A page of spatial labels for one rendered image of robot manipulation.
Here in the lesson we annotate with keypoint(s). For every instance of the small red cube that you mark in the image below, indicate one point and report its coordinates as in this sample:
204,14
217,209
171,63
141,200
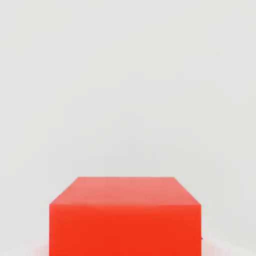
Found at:
125,226

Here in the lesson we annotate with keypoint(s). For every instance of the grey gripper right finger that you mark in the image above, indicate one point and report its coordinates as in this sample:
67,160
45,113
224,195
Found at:
207,251

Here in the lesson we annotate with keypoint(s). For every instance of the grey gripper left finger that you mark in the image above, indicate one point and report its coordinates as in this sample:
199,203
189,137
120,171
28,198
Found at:
43,251

